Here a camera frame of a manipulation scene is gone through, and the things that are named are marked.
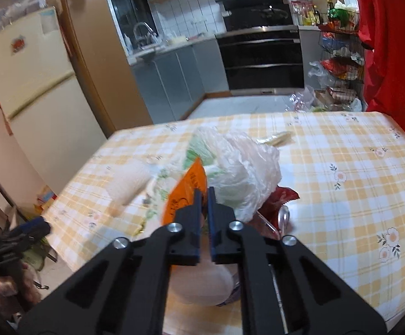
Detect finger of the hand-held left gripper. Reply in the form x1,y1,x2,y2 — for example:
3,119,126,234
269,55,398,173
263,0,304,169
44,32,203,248
3,216,51,247

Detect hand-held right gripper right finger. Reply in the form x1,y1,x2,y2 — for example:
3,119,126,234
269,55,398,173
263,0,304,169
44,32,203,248
208,186,388,335

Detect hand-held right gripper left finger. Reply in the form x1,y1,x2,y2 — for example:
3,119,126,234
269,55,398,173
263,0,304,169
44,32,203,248
17,188,203,335

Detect orange snack packet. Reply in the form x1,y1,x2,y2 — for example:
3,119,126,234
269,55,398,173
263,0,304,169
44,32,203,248
161,157,208,226

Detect white plastic bag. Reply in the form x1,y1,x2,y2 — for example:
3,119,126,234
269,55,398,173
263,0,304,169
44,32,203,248
190,127,282,222

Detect red snack wrapper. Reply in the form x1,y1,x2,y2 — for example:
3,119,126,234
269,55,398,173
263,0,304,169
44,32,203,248
256,186,300,240

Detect silver mesh scrubbing pad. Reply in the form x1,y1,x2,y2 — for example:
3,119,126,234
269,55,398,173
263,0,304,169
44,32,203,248
106,159,151,205

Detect colourful small box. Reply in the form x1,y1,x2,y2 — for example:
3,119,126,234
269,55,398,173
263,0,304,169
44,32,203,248
35,186,58,213

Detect green printed wrapper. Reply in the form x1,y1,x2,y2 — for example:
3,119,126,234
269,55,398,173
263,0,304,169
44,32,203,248
138,134,220,233

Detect crushed red soda can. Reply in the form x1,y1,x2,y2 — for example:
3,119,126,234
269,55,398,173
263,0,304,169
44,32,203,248
276,205,293,234

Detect cream plastic packet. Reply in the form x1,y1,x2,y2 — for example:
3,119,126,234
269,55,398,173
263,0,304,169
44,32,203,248
256,131,294,146

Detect yellow checked floral tablecloth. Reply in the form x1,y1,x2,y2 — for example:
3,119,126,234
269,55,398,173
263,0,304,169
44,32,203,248
44,111,405,335

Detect cream refrigerator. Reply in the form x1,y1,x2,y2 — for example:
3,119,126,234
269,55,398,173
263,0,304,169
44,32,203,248
0,6,109,196

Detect grey kitchen base cabinets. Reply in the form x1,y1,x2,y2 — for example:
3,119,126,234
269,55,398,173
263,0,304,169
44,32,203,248
129,38,232,121

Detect clear plastic bag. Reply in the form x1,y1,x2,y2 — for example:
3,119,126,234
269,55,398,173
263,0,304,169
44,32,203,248
308,60,329,88
286,85,317,112

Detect black built-in oven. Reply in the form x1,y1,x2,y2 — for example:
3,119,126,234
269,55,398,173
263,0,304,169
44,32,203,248
215,0,306,91

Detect red fridge magnet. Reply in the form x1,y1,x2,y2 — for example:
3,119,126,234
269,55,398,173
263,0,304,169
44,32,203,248
10,35,27,54

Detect red hanging cloth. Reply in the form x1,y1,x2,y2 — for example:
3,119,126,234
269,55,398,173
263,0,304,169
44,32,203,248
352,0,405,143

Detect black wire storage rack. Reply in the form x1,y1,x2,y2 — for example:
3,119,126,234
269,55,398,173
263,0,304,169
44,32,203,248
316,6,368,109

